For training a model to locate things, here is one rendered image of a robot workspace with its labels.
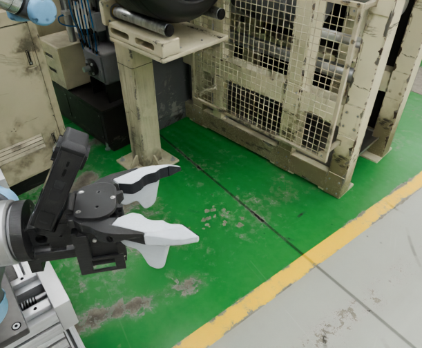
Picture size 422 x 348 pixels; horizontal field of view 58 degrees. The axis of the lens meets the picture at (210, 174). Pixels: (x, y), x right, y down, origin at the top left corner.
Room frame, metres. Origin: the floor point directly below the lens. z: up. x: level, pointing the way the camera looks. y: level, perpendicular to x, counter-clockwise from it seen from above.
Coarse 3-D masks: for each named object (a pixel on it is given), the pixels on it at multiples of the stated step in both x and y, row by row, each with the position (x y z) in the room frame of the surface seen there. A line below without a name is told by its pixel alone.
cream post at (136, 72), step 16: (128, 48) 1.72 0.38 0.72; (128, 64) 1.73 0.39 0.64; (144, 64) 1.77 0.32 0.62; (128, 80) 1.74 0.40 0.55; (144, 80) 1.76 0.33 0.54; (128, 96) 1.76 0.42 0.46; (144, 96) 1.75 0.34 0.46; (128, 112) 1.78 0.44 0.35; (144, 112) 1.75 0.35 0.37; (128, 128) 1.80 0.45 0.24; (144, 128) 1.74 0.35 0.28; (144, 144) 1.73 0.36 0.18; (160, 144) 1.81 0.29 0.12; (144, 160) 1.72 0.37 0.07
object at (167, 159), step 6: (126, 156) 1.84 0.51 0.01; (132, 156) 1.84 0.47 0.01; (162, 156) 1.84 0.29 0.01; (168, 156) 1.84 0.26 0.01; (120, 162) 1.78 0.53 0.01; (126, 162) 1.78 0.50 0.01; (162, 162) 1.78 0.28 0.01; (168, 162) 1.78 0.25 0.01; (174, 162) 1.78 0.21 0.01; (126, 168) 1.73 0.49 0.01
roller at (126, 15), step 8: (120, 8) 1.62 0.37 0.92; (120, 16) 1.60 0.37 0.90; (128, 16) 1.56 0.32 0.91; (136, 16) 1.53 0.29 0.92; (144, 16) 1.52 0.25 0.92; (136, 24) 1.53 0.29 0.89; (144, 24) 1.49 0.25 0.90; (152, 24) 1.46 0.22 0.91; (160, 24) 1.43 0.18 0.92; (168, 24) 1.42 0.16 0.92; (160, 32) 1.42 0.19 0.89; (168, 32) 1.41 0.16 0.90
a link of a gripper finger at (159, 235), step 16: (112, 224) 0.28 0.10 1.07; (128, 224) 0.28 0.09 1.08; (144, 224) 0.28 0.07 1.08; (160, 224) 0.28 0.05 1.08; (176, 224) 0.28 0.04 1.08; (144, 240) 0.26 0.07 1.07; (160, 240) 0.26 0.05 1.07; (176, 240) 0.26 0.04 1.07; (192, 240) 0.26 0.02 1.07; (144, 256) 0.27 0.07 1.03; (160, 256) 0.26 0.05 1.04
